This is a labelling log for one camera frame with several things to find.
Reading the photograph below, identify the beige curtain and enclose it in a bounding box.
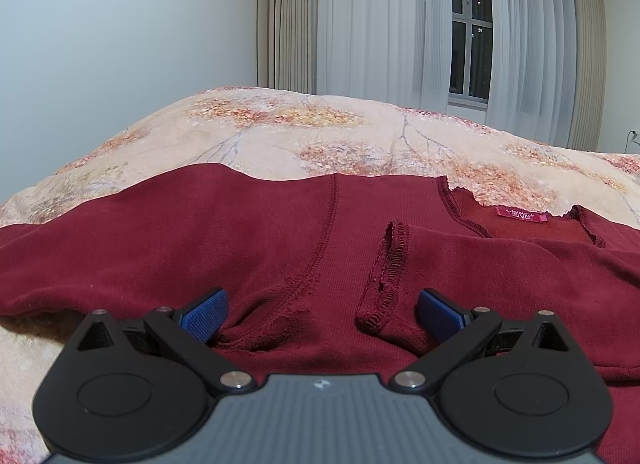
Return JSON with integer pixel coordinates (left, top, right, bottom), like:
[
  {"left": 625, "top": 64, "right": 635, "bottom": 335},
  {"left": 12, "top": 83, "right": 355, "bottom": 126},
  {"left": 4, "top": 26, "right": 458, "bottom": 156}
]
[
  {"left": 256, "top": 0, "right": 322, "bottom": 96},
  {"left": 567, "top": 0, "right": 609, "bottom": 152}
]

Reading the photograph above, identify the floral beige blanket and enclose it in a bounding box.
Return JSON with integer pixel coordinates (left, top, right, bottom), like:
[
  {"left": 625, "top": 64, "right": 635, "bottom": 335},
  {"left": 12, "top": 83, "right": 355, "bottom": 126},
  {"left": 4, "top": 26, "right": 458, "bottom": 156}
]
[{"left": 0, "top": 86, "right": 640, "bottom": 464}]

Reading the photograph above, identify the sheer white curtain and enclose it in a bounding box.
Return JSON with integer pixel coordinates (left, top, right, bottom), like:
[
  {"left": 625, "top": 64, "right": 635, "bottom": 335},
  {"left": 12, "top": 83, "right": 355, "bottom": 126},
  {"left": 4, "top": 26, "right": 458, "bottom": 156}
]
[
  {"left": 485, "top": 0, "right": 581, "bottom": 148},
  {"left": 315, "top": 0, "right": 454, "bottom": 113}
]

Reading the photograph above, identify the dark red shirt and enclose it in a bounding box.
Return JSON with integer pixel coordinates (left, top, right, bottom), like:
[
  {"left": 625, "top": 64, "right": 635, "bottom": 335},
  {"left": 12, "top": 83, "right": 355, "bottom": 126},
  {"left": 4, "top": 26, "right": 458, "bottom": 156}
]
[{"left": 0, "top": 162, "right": 640, "bottom": 464}]

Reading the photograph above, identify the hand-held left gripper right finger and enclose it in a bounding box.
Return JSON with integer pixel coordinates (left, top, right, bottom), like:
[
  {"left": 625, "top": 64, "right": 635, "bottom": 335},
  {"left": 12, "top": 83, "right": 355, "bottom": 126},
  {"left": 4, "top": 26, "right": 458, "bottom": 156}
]
[{"left": 389, "top": 287, "right": 584, "bottom": 395}]

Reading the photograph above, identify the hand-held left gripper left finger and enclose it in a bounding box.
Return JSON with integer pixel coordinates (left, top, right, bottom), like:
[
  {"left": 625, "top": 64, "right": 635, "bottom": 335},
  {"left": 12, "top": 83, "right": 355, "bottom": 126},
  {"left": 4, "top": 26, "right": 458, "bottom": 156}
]
[{"left": 65, "top": 287, "right": 259, "bottom": 395}]

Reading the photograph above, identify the window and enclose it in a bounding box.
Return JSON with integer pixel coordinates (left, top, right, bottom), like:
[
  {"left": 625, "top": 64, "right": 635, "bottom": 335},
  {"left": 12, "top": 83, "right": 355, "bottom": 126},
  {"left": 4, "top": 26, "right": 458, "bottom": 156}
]
[{"left": 446, "top": 0, "right": 494, "bottom": 106}]

